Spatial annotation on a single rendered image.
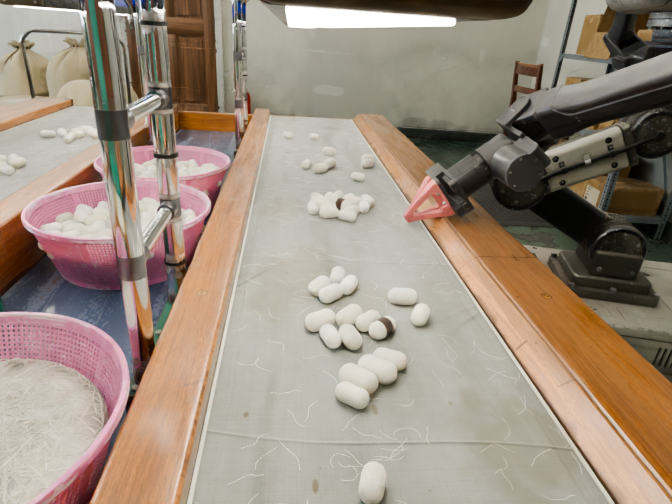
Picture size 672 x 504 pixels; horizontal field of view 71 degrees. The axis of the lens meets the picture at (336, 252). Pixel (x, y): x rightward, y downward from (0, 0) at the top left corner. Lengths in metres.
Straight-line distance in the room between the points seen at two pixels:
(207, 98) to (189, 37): 0.61
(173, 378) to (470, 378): 0.27
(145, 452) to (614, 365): 0.41
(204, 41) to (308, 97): 1.19
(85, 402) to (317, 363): 0.21
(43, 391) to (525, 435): 0.42
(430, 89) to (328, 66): 1.12
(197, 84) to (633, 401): 5.30
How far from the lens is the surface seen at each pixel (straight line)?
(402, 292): 0.57
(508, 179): 0.74
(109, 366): 0.48
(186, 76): 5.57
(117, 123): 0.40
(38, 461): 0.44
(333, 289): 0.56
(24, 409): 0.49
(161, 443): 0.38
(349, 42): 5.37
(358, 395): 0.42
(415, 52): 5.43
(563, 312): 0.59
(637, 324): 1.28
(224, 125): 1.84
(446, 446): 0.42
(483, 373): 0.50
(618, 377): 0.51
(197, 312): 0.51
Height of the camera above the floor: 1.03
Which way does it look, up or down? 25 degrees down
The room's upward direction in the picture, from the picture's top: 4 degrees clockwise
